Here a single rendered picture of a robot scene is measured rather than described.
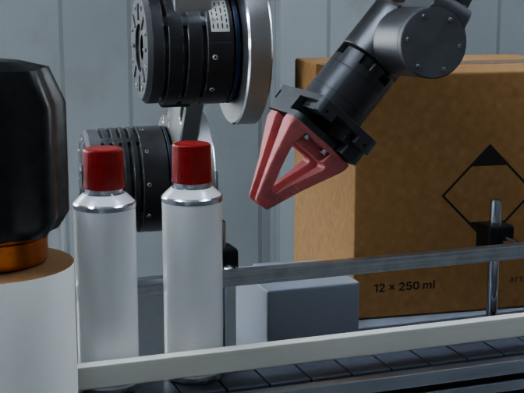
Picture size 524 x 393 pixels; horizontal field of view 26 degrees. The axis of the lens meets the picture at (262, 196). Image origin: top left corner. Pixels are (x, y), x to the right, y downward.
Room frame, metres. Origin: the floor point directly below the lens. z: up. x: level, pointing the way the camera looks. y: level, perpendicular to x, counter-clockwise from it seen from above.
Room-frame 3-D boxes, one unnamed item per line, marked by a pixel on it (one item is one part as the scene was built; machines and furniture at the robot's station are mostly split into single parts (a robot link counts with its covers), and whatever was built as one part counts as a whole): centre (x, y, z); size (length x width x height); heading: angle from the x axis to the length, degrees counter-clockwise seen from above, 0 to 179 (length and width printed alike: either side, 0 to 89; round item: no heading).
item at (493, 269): (1.13, -0.25, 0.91); 0.07 x 0.03 x 0.17; 20
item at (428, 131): (1.35, -0.22, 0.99); 0.30 x 0.24 x 0.27; 104
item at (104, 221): (0.92, 0.13, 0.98); 0.05 x 0.05 x 0.20
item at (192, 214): (0.94, 0.06, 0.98); 0.05 x 0.05 x 0.20
